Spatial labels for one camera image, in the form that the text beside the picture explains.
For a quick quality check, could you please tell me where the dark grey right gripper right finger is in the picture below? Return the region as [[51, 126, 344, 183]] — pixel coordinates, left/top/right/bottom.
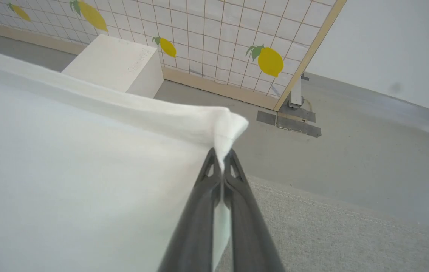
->
[[223, 149, 287, 272]]

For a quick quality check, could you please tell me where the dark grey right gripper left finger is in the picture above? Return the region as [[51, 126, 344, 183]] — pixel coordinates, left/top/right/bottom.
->
[[158, 148, 223, 272]]

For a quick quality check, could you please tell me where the white and dark navy garment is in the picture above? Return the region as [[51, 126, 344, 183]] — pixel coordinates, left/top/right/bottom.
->
[[0, 45, 249, 272]]

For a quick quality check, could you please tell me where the grey fabric sofa cushion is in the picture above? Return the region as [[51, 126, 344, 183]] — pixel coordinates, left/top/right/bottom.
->
[[214, 176, 429, 272]]

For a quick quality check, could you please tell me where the white box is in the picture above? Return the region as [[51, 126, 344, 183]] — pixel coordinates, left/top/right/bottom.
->
[[62, 34, 164, 99]]

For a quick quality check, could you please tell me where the tiled lemon print partition panel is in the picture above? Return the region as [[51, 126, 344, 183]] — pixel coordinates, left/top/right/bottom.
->
[[0, 0, 348, 111]]

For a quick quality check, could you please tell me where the dark grey floor base plate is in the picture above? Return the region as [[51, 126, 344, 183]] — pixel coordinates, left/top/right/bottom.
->
[[256, 109, 322, 138]]

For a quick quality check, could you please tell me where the grey metal panel foot post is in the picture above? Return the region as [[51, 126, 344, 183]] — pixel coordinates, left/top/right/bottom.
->
[[289, 74, 310, 110]]

